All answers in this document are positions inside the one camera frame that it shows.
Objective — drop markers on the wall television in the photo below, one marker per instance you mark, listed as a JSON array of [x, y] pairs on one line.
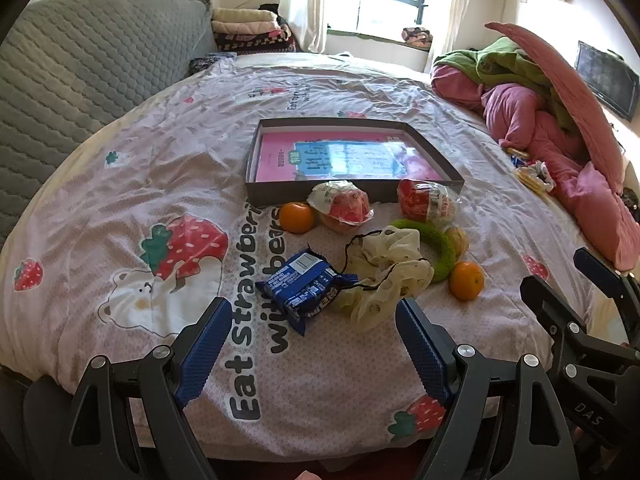
[[605, 77]]

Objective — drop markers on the floral cloth bundle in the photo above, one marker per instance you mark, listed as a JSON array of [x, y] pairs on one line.
[[416, 36]]

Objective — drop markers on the pink duvet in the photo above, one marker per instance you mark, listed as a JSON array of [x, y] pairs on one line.
[[540, 135]]

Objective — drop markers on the orange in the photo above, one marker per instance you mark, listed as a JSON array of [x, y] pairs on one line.
[[466, 280], [297, 217]]

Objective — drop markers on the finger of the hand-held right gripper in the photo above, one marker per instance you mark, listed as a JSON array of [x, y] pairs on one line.
[[597, 266], [550, 310]]

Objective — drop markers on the dark patterned cloth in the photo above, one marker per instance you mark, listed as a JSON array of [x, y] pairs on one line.
[[207, 63]]

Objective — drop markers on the black garment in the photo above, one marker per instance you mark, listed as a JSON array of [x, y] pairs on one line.
[[268, 9]]

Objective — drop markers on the pink folded blanket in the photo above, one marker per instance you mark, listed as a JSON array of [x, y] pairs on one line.
[[245, 27]]

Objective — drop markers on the blue snack wrapper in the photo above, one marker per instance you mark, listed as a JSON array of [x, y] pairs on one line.
[[517, 160]]

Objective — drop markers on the red white wrapper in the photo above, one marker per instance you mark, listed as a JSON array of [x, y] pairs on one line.
[[542, 170]]

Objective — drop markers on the grey quilted headboard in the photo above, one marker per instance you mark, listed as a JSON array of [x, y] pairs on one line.
[[75, 85]]

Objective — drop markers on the blue cookie packet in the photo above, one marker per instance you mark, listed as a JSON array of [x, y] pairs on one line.
[[300, 290]]

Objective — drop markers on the cream scrunchie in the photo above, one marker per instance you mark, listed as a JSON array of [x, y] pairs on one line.
[[385, 260]]

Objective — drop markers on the walnut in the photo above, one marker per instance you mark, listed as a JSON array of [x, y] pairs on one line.
[[457, 240]]

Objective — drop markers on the checkered folded blanket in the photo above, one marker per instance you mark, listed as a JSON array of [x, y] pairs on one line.
[[255, 42]]

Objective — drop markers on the strawberry printed bedsheet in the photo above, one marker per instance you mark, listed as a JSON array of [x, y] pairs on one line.
[[150, 160]]

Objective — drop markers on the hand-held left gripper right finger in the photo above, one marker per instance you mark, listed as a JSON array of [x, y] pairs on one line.
[[425, 355]]

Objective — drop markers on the pink book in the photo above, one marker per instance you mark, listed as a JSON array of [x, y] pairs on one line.
[[280, 155]]

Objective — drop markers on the orange biscuit pack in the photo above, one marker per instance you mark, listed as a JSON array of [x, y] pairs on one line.
[[515, 150]]

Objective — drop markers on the cream folded blanket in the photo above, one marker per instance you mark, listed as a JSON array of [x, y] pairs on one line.
[[240, 14]]

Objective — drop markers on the green garment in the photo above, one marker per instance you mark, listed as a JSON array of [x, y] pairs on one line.
[[505, 67]]

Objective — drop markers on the yellow biscuit packet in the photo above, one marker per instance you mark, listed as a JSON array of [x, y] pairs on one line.
[[529, 179]]

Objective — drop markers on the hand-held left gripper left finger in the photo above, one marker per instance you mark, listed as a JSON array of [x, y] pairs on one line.
[[205, 355]]

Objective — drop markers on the shallow pink cardboard box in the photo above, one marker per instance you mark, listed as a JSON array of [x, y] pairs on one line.
[[280, 194]]

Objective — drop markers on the toy egg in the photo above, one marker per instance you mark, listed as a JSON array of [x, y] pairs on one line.
[[425, 200]]

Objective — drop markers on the red pastry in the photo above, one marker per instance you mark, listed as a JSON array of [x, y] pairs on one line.
[[342, 205]]

